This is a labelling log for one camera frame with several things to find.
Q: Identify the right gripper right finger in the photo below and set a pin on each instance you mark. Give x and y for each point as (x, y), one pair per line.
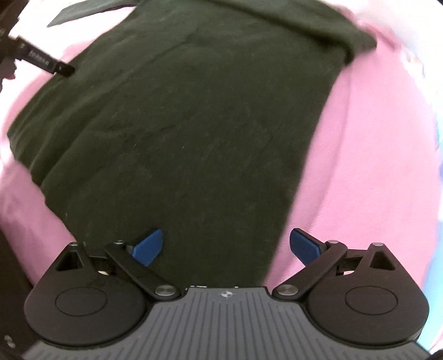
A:
(364, 297)

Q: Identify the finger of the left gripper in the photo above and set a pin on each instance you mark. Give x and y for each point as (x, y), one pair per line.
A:
(22, 50)

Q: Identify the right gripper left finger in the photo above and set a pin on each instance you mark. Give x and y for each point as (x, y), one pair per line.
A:
(94, 296)

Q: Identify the black knit sweater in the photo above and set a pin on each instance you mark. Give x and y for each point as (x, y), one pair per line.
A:
(193, 117)

